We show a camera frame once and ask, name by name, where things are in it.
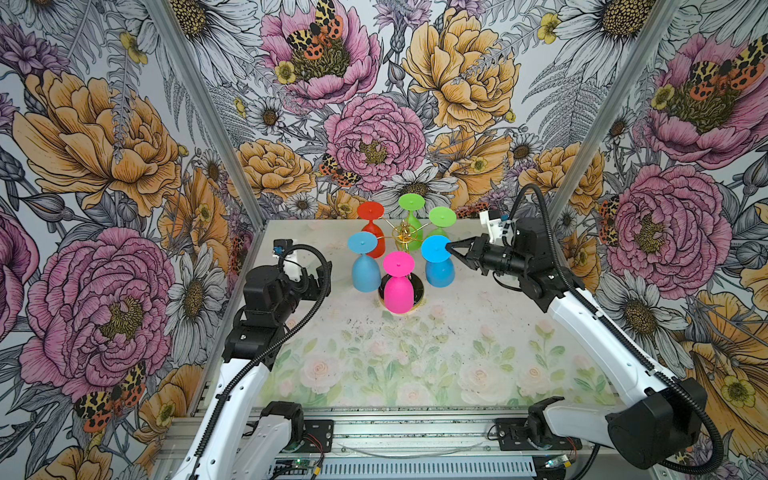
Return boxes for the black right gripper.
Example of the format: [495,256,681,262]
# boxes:
[445,232,530,277]

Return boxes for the blue wine glass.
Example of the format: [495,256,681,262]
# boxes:
[421,235,455,288]
[348,231,382,293]

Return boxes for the green wine glass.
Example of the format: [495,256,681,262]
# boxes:
[428,206,457,237]
[398,193,425,252]

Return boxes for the pink wine glass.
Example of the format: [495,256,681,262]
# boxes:
[383,251,415,314]

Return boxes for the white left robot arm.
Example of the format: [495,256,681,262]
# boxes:
[174,260,332,479]

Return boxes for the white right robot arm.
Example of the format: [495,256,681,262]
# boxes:
[446,218,723,475]

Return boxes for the red wine glass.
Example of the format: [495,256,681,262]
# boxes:
[357,201,386,258]

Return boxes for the green circuit board left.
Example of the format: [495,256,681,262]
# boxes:
[272,458,319,476]

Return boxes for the green circuit board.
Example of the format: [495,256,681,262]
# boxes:
[272,458,319,476]
[535,454,572,470]

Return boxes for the green circuit board right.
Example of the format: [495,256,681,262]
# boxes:
[535,454,572,470]

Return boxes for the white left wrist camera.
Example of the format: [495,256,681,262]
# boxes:
[273,239,302,282]

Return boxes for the gold wire wine glass rack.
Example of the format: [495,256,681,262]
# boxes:
[379,221,425,315]

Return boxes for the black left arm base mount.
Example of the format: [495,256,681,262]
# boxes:
[283,419,335,454]

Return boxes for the silver aluminium front rail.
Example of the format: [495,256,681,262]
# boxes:
[149,407,655,480]

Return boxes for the grey slotted cable duct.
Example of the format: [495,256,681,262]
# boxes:
[316,456,537,479]

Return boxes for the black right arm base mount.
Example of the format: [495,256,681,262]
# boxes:
[486,417,583,453]

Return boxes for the silver aluminium corner post right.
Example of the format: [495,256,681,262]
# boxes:
[548,0,682,217]

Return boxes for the silver aluminium corner post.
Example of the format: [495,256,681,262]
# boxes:
[548,0,682,217]
[147,1,267,233]

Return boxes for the black right corrugated cable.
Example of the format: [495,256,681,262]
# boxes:
[508,183,725,476]

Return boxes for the silver aluminium corner post left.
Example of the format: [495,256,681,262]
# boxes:
[147,1,267,233]

